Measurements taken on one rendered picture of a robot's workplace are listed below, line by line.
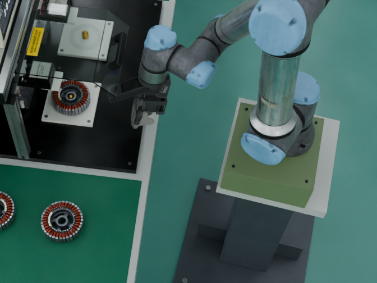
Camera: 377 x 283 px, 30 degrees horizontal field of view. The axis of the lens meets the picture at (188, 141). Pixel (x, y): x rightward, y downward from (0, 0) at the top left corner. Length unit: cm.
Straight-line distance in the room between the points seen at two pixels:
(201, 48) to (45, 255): 69
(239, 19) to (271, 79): 21
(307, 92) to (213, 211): 109
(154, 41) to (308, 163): 56
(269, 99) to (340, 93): 159
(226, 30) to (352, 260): 134
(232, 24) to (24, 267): 83
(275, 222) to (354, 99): 105
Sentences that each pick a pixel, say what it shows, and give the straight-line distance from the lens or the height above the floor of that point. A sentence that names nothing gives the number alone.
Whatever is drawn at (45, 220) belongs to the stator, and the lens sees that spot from 193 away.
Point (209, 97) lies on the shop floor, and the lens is 308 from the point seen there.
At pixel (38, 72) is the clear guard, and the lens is 184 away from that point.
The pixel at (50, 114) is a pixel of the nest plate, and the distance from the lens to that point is 210.
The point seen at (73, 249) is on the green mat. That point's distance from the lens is 194.
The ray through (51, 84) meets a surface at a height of 89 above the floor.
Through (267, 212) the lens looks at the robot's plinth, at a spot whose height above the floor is 52.
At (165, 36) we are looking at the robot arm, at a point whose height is 116.
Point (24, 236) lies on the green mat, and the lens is 196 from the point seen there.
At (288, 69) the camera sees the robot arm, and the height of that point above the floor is 131.
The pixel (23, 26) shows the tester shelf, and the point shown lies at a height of 110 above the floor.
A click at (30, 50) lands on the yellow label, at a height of 107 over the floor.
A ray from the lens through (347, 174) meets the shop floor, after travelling 300.
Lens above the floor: 254
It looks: 59 degrees down
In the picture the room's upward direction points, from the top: 7 degrees clockwise
